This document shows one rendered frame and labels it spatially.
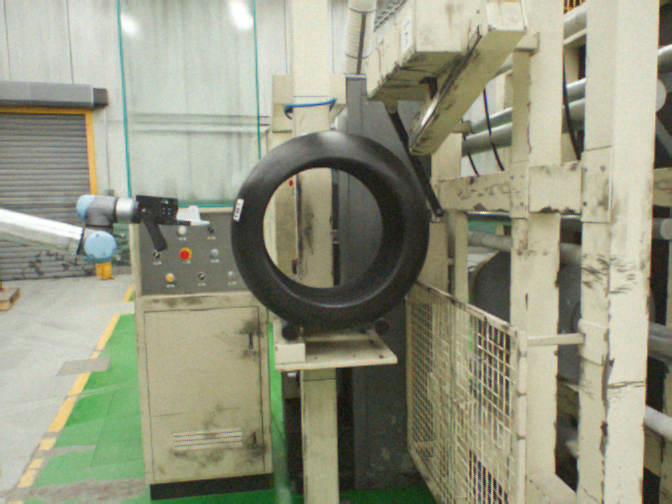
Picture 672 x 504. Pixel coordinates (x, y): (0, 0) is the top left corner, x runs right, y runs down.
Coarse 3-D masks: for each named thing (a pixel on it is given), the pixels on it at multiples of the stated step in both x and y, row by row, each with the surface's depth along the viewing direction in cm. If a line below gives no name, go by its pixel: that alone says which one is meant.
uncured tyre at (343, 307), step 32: (288, 160) 144; (320, 160) 144; (352, 160) 145; (384, 160) 147; (256, 192) 143; (384, 192) 176; (416, 192) 151; (256, 224) 144; (384, 224) 178; (416, 224) 150; (256, 256) 145; (384, 256) 179; (416, 256) 151; (256, 288) 148; (288, 288) 148; (320, 288) 178; (352, 288) 178; (384, 288) 150; (288, 320) 152; (320, 320) 149; (352, 320) 151
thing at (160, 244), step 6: (150, 216) 150; (144, 222) 150; (150, 222) 150; (150, 228) 150; (156, 228) 151; (150, 234) 150; (156, 234) 150; (162, 234) 155; (156, 240) 151; (162, 240) 152; (156, 246) 151; (162, 246) 151
